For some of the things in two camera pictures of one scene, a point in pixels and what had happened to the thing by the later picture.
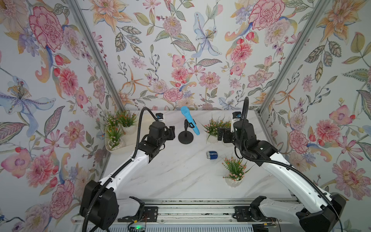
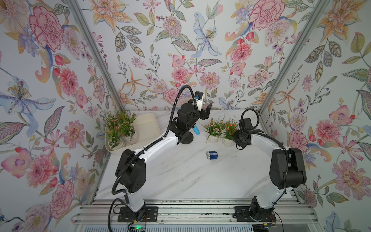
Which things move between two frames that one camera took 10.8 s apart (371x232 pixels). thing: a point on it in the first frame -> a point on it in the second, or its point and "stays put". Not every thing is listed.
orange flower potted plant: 128,122 stays put
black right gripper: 228,133 -> 241,144
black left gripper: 170,132 -> 204,113
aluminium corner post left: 81,19 stays put
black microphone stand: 186,137 stays put
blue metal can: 212,155 stays put
